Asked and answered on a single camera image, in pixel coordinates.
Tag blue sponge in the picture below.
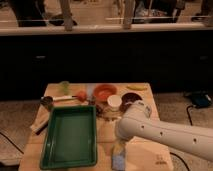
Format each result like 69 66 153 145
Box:
111 152 125 171

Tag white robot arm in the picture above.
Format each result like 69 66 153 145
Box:
115 100 213 162

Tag green plastic tray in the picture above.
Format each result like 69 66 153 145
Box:
40 106 97 170

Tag dark clutter utensils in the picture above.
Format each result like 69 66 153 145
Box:
96 105 123 121

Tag white cup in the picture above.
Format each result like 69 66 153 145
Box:
107 95 122 111

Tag wooden table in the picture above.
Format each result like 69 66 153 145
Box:
18 83 174 171

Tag dark purple bowl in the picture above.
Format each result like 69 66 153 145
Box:
120 93 142 112

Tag orange bowl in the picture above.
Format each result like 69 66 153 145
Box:
93 84 117 102

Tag yellow banana toy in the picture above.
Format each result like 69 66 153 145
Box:
126 85 147 91

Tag beige brush block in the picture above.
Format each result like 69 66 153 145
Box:
30 113 49 133

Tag green translucent cup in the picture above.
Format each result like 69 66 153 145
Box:
60 81 70 95

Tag metal measuring cup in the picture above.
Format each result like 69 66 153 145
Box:
40 96 53 111

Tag dark blue floor device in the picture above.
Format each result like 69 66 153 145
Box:
190 93 212 108

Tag white handled utensil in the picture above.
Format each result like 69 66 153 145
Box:
53 95 77 101

